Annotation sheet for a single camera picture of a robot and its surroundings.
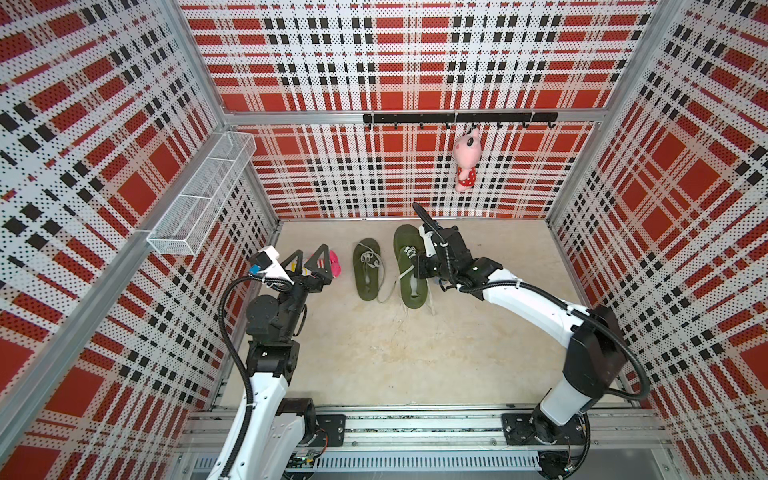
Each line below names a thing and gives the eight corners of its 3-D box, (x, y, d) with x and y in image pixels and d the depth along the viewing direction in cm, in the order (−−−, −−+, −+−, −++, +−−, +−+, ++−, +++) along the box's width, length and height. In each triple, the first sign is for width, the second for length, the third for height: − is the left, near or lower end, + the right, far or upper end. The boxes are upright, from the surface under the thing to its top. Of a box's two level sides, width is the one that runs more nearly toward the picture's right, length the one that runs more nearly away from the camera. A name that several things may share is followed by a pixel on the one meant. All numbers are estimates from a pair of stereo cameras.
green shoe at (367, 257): (350, 300, 100) (348, 291, 95) (357, 245, 115) (355, 235, 111) (378, 300, 100) (376, 290, 95) (381, 245, 115) (380, 234, 111)
